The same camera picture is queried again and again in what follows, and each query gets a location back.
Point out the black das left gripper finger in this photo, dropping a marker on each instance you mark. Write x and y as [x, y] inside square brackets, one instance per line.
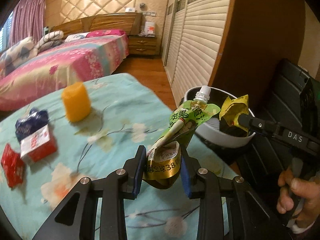
[280, 133]

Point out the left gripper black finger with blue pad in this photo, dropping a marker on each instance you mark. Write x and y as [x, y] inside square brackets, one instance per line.
[248, 217]
[75, 216]

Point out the green drink pouch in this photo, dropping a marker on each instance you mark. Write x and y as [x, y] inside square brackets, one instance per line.
[164, 157]

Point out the yellow snack wrapper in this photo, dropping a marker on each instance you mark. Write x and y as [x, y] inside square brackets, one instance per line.
[231, 109]

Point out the red snack packet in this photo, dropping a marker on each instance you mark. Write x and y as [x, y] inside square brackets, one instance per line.
[13, 166]

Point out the person's right hand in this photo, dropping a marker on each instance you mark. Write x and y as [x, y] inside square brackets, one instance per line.
[309, 190]

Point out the black chair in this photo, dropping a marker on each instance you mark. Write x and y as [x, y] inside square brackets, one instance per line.
[263, 159]

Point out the teal floral bedsheet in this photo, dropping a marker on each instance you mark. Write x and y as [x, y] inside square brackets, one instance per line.
[125, 115]

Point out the red white cigarette box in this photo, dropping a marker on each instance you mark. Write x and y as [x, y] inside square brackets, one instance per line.
[38, 145]

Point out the dark blue crumpled wrapper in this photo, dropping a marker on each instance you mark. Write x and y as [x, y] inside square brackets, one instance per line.
[32, 122]

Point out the orange foam cup net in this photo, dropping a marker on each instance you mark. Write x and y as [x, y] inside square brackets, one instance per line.
[76, 102]

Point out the white louvered wardrobe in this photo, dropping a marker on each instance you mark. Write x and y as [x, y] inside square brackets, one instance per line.
[192, 35]

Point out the wooden nightstand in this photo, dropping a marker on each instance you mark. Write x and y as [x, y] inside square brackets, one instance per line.
[142, 45]

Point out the white box on nightstand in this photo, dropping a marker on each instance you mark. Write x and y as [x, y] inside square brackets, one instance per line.
[149, 28]

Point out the pink floral bed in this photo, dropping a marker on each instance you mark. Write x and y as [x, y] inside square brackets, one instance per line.
[76, 61]

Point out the wooden headboard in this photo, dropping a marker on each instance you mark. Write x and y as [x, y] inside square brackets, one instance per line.
[130, 22]

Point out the pink pillow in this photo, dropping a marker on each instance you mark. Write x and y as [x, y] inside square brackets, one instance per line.
[107, 32]

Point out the folded grey white quilt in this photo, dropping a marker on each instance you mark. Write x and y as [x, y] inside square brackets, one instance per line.
[17, 55]

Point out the folded striped blanket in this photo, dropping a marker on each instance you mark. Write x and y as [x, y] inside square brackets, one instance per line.
[50, 40]

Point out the white pillow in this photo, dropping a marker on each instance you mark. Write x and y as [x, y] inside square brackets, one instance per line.
[74, 37]

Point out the pink curtain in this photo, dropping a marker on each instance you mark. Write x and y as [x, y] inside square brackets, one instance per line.
[27, 21]

